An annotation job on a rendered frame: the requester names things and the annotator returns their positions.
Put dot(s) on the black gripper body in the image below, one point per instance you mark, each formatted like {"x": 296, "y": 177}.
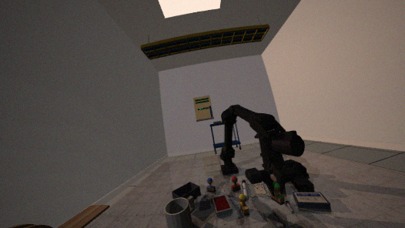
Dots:
{"x": 256, "y": 176}

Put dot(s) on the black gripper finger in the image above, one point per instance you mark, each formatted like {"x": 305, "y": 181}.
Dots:
{"x": 269, "y": 184}
{"x": 282, "y": 185}

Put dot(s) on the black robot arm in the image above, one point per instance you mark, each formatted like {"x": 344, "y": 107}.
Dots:
{"x": 277, "y": 140}

